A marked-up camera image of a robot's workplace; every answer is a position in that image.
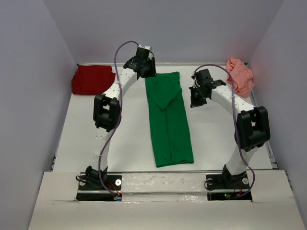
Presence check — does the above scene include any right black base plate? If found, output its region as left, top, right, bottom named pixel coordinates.
left=204, top=174, right=252, bottom=201

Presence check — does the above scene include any aluminium rail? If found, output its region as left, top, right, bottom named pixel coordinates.
left=107, top=169, right=279, bottom=174

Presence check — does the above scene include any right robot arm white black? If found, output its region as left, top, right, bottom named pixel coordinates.
left=189, top=69, right=271, bottom=191

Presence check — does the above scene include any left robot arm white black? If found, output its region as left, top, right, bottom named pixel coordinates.
left=85, top=45, right=156, bottom=191

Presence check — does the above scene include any folded red t shirt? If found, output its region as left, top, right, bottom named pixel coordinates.
left=71, top=65, right=115, bottom=95

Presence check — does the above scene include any green t shirt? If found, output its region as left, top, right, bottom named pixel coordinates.
left=145, top=72, right=194, bottom=168

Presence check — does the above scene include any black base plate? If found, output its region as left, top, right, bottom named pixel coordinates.
left=75, top=174, right=122, bottom=202
left=204, top=174, right=252, bottom=201

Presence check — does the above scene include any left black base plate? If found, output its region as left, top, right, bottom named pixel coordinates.
left=75, top=174, right=122, bottom=202

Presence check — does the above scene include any pink t shirt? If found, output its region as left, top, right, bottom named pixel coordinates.
left=225, top=58, right=255, bottom=98

